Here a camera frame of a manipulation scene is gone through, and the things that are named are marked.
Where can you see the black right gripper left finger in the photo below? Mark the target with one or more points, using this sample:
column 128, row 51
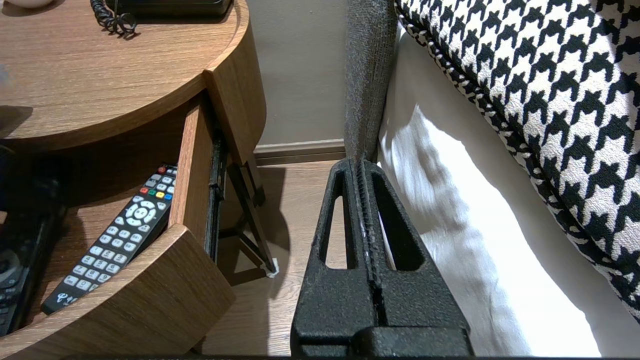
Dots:
column 330, row 300

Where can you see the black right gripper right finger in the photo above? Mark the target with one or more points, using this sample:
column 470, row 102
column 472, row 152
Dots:
column 415, row 300

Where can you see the wooden curved-front drawer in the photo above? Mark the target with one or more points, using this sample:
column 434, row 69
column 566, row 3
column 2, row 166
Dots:
column 150, row 300

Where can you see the black remote with diamond pad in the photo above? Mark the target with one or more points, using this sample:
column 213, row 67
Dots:
column 20, row 280

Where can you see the white bedding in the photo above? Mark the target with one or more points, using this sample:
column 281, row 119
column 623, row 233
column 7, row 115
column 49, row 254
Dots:
column 475, row 225

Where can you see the grey brown baseboard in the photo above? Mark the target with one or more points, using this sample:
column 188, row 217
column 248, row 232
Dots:
column 300, row 151

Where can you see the grey fabric headboard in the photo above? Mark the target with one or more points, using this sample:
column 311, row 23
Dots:
column 367, row 75

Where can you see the black white houndstooth pillow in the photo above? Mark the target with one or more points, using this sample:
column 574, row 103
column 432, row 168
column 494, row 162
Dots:
column 550, row 100

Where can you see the black and white desk telephone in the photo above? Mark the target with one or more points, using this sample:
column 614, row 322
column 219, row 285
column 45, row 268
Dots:
column 170, row 6

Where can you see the white round bowl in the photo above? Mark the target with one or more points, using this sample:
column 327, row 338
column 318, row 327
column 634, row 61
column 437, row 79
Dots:
column 30, row 3

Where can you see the black metal table leg frame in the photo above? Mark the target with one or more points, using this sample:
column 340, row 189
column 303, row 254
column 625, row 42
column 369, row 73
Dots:
column 250, row 215

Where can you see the dark metal bar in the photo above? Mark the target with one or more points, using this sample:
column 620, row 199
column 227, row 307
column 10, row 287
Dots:
column 216, row 200

